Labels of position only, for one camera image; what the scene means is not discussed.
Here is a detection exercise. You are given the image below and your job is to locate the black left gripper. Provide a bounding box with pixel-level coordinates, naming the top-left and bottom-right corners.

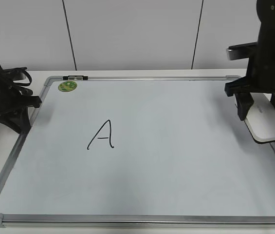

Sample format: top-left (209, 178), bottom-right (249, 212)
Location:
top-left (0, 66), bottom-right (42, 134)

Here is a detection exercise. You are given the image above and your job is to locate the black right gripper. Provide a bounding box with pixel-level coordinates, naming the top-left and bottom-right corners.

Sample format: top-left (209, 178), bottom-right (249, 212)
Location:
top-left (224, 44), bottom-right (275, 121)

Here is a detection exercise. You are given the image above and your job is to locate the white board eraser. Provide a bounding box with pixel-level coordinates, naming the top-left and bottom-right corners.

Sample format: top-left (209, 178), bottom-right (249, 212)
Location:
top-left (243, 93), bottom-right (275, 144)

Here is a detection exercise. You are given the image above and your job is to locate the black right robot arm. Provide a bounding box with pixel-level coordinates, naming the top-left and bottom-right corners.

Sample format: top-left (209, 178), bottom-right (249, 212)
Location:
top-left (224, 0), bottom-right (275, 120)

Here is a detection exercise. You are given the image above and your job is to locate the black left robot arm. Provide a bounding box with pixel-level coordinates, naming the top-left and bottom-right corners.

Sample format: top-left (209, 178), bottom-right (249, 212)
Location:
top-left (0, 65), bottom-right (42, 134)

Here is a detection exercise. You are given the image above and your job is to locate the round green magnet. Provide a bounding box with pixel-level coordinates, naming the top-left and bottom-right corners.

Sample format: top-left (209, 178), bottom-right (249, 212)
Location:
top-left (58, 81), bottom-right (77, 93)

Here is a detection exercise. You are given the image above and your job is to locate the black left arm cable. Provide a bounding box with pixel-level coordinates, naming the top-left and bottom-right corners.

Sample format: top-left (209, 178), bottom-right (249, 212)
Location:
top-left (2, 67), bottom-right (34, 97)

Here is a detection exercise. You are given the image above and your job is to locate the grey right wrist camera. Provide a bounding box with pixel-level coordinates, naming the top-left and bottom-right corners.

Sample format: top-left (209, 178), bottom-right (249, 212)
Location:
top-left (226, 42), bottom-right (257, 60)

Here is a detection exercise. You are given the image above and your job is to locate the black and grey frame clip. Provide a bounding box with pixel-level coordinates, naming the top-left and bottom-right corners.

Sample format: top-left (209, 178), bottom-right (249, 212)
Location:
top-left (63, 76), bottom-right (89, 80)

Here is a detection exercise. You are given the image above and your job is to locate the white board with grey frame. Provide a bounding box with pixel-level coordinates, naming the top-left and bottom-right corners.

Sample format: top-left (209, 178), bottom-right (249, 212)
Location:
top-left (0, 76), bottom-right (275, 227)

